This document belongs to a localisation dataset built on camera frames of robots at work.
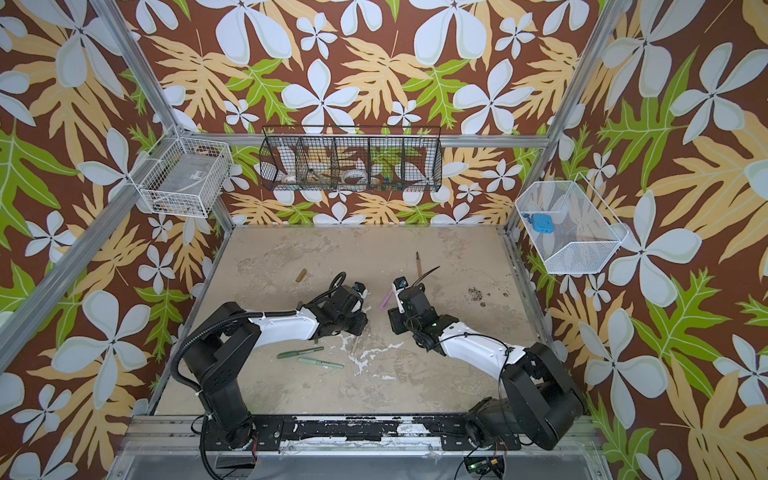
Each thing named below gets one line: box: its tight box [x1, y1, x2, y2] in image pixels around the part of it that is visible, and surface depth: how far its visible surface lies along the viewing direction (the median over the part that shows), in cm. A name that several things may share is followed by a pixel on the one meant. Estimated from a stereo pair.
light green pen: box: [298, 357, 345, 369], surface depth 88 cm
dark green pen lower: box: [277, 346, 325, 359], surface depth 89 cm
